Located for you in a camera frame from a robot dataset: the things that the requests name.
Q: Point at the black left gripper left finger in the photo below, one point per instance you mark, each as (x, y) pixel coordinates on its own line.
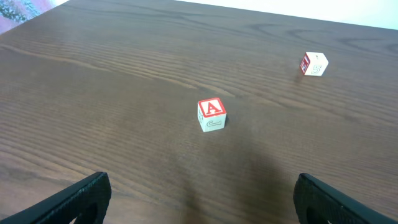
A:
(84, 202)

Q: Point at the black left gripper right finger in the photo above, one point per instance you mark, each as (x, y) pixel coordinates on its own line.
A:
(319, 203)

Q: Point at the red letter A block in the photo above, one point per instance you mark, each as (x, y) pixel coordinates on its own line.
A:
(211, 114)

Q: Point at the white block with number 5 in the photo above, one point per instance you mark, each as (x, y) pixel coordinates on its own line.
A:
(314, 64)

